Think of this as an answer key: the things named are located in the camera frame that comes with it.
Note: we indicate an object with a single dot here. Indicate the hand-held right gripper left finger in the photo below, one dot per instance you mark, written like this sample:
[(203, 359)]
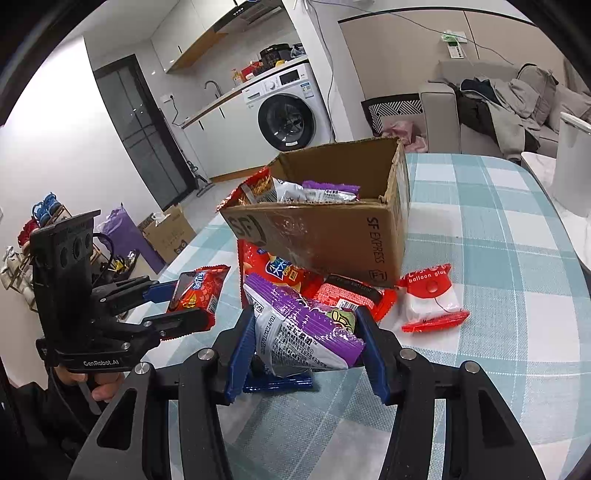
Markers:
[(240, 360)]

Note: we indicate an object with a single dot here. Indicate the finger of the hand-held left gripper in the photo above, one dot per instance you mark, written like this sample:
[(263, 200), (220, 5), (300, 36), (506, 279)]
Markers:
[(184, 321), (159, 291)]

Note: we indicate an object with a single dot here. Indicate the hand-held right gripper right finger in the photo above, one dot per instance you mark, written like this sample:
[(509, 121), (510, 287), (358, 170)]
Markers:
[(374, 360)]

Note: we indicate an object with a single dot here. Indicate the red gold snack packet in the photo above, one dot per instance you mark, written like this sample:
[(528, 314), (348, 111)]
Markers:
[(198, 290)]

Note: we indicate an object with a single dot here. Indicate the red biscuit packet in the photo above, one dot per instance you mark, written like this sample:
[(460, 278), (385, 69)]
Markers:
[(355, 295)]

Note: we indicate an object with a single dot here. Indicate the red white glue packet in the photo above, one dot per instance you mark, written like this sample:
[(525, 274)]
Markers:
[(429, 300)]

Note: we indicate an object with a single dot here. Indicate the brown cardboard box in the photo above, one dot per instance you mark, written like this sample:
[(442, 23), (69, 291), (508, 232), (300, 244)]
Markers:
[(323, 240)]

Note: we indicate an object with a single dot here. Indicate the silver white snack packet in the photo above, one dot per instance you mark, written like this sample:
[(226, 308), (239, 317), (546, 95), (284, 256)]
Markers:
[(288, 190)]

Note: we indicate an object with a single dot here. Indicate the person's left forearm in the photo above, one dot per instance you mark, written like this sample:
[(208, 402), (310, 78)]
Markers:
[(37, 424)]

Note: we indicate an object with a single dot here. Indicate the person's left hand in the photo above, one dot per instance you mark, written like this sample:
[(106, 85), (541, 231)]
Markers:
[(104, 390)]

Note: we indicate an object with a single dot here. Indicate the shoe rack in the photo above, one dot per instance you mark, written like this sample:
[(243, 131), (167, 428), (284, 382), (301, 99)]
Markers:
[(27, 267)]

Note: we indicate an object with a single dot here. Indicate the small cardboard box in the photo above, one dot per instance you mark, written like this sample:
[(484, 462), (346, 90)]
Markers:
[(168, 235)]

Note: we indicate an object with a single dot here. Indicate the purple bag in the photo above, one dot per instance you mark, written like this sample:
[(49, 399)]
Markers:
[(122, 235)]

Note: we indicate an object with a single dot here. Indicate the red shoes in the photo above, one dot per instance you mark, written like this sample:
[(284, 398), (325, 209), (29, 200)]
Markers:
[(27, 233)]

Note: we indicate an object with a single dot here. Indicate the blue shoes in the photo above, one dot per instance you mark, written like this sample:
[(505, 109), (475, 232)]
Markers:
[(44, 207)]

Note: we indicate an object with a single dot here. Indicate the floor mop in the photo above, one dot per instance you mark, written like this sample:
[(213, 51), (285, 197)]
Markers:
[(203, 187)]

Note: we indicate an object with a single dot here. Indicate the black glass door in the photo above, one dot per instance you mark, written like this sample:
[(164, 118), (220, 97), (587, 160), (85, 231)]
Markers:
[(138, 138)]

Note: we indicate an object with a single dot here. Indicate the white base cabinet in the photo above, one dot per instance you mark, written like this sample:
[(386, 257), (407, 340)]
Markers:
[(217, 138)]

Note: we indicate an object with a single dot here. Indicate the kitchen faucet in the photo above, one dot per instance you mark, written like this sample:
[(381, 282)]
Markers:
[(213, 87)]

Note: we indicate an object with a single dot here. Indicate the white washing machine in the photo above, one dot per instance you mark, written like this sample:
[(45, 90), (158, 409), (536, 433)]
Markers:
[(286, 110)]

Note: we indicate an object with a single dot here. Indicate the yellow bottle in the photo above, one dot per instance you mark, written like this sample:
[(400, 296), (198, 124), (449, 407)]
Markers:
[(237, 76)]

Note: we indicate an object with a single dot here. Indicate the pink cloth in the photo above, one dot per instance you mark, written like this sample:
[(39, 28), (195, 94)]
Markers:
[(401, 131)]

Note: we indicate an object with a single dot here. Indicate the red box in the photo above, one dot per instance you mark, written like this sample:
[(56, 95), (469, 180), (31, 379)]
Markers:
[(251, 69)]

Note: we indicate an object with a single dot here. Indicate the black white patterned basket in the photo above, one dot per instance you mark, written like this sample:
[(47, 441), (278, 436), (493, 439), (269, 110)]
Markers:
[(392, 108)]

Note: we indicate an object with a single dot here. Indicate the white marble side table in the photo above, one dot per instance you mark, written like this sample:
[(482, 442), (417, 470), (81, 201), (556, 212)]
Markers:
[(538, 161)]

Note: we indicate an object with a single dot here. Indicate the grey sofa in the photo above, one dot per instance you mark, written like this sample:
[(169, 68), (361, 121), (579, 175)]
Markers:
[(438, 110)]

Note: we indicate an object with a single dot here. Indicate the black pressure cooker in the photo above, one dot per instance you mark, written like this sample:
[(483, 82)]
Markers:
[(274, 51)]

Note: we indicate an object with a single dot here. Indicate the pile of clothes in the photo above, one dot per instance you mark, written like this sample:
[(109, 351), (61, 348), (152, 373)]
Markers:
[(494, 110)]

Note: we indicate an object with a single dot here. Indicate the white cylindrical container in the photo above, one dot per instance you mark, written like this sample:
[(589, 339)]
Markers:
[(572, 161)]

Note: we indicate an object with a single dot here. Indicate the range hood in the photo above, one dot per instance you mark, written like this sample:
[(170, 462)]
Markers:
[(249, 9)]

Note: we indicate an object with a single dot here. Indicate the dark grey cushion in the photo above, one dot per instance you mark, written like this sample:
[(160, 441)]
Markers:
[(538, 87)]

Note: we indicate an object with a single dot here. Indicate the light grey cushion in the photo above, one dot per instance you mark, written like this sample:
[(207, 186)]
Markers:
[(568, 106)]

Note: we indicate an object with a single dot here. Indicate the white wall cabinets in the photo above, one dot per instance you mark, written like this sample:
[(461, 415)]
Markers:
[(194, 37)]

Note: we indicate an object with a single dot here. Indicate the white wall power strip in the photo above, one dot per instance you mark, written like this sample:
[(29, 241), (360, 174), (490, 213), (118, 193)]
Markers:
[(455, 41)]

